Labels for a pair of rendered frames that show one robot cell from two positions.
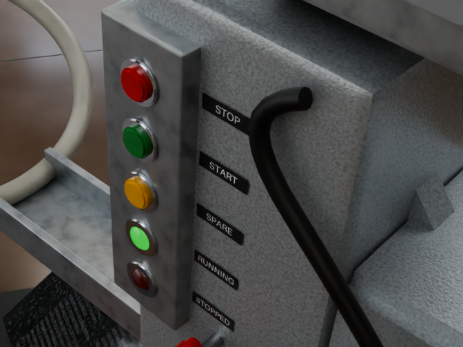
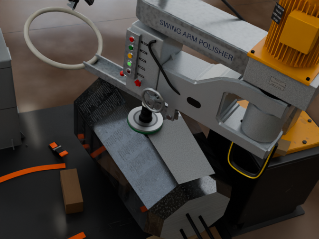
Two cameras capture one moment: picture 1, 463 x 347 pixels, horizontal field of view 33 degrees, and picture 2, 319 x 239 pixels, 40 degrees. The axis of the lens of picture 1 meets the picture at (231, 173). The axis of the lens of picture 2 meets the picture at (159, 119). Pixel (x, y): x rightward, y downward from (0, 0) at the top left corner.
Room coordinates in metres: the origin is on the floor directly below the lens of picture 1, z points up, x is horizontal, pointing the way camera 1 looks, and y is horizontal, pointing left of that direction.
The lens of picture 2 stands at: (-1.39, 0.19, 2.73)
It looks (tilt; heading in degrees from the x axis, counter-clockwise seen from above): 44 degrees down; 350
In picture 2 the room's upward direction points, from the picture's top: 10 degrees clockwise
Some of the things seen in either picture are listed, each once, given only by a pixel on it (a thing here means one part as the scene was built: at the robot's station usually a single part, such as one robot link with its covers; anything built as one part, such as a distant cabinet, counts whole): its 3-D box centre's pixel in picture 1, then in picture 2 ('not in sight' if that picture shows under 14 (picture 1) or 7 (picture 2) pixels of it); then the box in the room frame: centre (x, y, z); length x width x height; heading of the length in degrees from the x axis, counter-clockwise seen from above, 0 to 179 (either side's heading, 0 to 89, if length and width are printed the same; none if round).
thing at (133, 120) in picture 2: not in sight; (145, 118); (0.51, -0.07, 0.85); 0.21 x 0.21 x 0.01
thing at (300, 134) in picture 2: not in sight; (277, 122); (0.63, -0.96, 0.76); 0.49 x 0.49 x 0.05; 20
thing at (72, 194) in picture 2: not in sight; (71, 190); (0.51, 0.38, 0.07); 0.30 x 0.12 x 0.12; 14
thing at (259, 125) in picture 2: not in sight; (265, 115); (0.10, -0.58, 1.32); 0.19 x 0.19 x 0.20
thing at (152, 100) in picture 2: not in sight; (156, 96); (0.34, -0.08, 1.18); 0.15 x 0.10 x 0.15; 52
